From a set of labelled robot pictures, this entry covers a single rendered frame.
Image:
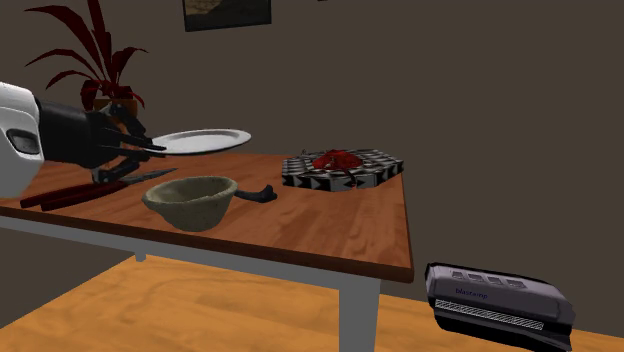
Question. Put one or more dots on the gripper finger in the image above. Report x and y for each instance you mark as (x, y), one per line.
(130, 122)
(122, 169)

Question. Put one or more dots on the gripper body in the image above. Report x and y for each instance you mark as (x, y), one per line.
(66, 134)

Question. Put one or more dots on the white plate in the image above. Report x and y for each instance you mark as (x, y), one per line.
(202, 140)

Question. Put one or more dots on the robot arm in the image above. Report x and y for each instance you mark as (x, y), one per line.
(14, 112)

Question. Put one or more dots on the red-leaved potted plant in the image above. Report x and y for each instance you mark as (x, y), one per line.
(105, 53)

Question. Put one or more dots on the beige rough bowl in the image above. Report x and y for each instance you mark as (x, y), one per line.
(192, 207)

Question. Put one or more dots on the black curved object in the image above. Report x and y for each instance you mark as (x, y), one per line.
(258, 196)

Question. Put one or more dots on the wooden table with grey legs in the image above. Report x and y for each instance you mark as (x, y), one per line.
(302, 219)

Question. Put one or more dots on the red crumpled object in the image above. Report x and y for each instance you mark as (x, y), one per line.
(336, 160)

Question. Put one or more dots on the black white patterned hexagonal box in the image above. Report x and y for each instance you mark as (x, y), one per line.
(375, 168)

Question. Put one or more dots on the grey and black appliance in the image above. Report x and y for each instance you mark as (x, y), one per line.
(497, 304)

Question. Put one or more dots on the dark wall picture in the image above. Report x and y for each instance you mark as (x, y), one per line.
(226, 13)

